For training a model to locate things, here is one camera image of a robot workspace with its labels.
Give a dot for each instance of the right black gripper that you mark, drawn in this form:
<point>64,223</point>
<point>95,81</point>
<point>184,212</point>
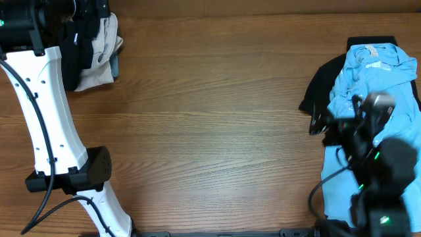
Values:
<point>344,122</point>

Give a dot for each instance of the black t-shirt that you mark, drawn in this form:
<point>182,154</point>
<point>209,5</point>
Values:
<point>75,42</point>

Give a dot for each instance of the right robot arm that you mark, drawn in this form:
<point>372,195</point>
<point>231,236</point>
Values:
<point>382,171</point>

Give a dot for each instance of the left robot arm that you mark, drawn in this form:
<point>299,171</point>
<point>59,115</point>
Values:
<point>32,59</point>

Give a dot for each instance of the beige folded trousers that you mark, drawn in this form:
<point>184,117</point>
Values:
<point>104,45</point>

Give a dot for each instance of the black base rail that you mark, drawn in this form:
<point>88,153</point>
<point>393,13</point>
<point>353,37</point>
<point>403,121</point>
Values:
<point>285,232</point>

